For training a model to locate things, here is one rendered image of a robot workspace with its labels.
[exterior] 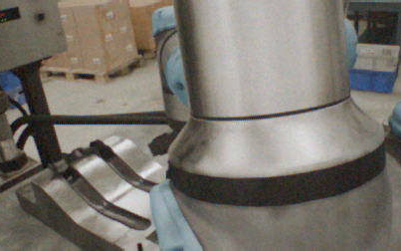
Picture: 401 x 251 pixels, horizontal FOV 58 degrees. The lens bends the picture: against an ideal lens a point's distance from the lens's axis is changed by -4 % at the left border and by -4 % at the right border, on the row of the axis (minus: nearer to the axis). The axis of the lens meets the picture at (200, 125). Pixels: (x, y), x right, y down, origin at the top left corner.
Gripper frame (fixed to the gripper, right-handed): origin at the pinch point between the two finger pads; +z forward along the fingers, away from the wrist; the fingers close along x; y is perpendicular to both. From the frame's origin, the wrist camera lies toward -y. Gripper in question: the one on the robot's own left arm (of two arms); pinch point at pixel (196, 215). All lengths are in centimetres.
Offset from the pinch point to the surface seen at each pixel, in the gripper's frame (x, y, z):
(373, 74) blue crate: 301, -92, 77
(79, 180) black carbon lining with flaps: -6.6, -33.2, 3.2
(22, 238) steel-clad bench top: -21.7, -40.4, 15.0
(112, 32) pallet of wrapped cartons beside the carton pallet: 196, -361, 38
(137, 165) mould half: 7.9, -30.5, 5.2
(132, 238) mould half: -7.8, -10.3, 6.0
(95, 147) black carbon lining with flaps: 3.0, -41.9, 1.7
